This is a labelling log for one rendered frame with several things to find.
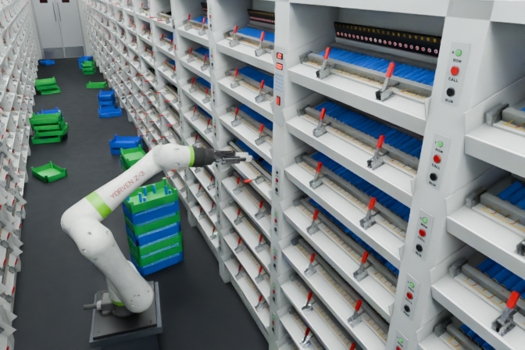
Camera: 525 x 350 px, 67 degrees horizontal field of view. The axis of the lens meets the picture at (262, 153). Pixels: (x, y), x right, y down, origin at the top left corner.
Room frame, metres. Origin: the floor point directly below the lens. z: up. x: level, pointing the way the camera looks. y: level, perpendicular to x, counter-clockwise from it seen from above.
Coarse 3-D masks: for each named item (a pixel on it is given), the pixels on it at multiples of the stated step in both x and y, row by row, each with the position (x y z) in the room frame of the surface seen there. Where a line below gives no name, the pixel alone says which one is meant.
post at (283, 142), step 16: (288, 16) 1.36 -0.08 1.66; (304, 16) 1.38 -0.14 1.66; (320, 16) 1.41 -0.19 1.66; (336, 16) 1.44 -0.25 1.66; (288, 32) 1.36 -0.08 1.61; (304, 32) 1.39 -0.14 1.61; (320, 32) 1.42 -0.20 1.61; (288, 48) 1.36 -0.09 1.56; (288, 80) 1.36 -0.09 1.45; (288, 96) 1.36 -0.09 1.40; (304, 96) 1.39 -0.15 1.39; (288, 144) 1.37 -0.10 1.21; (304, 144) 1.40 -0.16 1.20; (272, 176) 1.44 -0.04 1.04; (272, 192) 1.44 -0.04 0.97; (288, 192) 1.37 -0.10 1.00; (272, 208) 1.43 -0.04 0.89; (272, 224) 1.43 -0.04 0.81; (288, 224) 1.37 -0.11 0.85; (272, 240) 1.43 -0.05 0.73; (272, 256) 1.43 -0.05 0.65; (272, 272) 1.42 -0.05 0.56; (272, 288) 1.42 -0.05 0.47; (272, 304) 1.42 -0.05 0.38; (272, 336) 1.41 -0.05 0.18
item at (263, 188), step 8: (232, 136) 2.01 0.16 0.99; (224, 144) 1.99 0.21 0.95; (256, 160) 1.78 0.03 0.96; (240, 168) 1.75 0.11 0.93; (248, 168) 1.73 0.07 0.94; (248, 176) 1.66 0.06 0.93; (256, 176) 1.64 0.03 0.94; (256, 184) 1.58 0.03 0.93; (264, 184) 1.56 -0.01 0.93; (264, 192) 1.51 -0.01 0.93
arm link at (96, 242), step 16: (80, 224) 1.26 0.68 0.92; (96, 224) 1.26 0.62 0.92; (80, 240) 1.19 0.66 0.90; (96, 240) 1.19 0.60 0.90; (112, 240) 1.24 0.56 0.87; (96, 256) 1.18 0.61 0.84; (112, 256) 1.22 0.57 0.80; (112, 272) 1.23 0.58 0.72; (128, 272) 1.28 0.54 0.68; (128, 288) 1.27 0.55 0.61; (144, 288) 1.32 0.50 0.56; (128, 304) 1.28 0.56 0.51; (144, 304) 1.30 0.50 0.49
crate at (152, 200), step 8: (160, 184) 2.34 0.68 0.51; (168, 184) 2.32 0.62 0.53; (136, 192) 2.25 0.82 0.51; (152, 192) 2.29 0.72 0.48; (160, 192) 2.29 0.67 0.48; (176, 192) 2.20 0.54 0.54; (136, 200) 2.19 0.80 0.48; (152, 200) 2.11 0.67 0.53; (160, 200) 2.14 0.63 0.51; (168, 200) 2.17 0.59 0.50; (176, 200) 2.20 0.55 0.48; (128, 208) 2.08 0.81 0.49; (136, 208) 2.05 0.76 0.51; (144, 208) 2.08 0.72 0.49
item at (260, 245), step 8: (224, 200) 1.99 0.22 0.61; (232, 200) 2.00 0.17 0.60; (224, 208) 1.99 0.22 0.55; (232, 208) 1.96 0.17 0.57; (240, 208) 1.92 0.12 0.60; (232, 216) 1.89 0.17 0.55; (240, 216) 1.87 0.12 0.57; (248, 216) 1.83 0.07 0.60; (232, 224) 1.86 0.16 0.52; (240, 224) 1.81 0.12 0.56; (248, 224) 1.78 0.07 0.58; (240, 232) 1.75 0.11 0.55; (248, 232) 1.74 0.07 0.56; (256, 232) 1.72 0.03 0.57; (248, 240) 1.68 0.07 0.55; (256, 240) 1.67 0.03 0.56; (264, 240) 1.64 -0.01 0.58; (256, 248) 1.60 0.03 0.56; (264, 248) 1.60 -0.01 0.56; (256, 256) 1.59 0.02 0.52; (264, 256) 1.54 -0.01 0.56; (264, 264) 1.50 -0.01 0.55
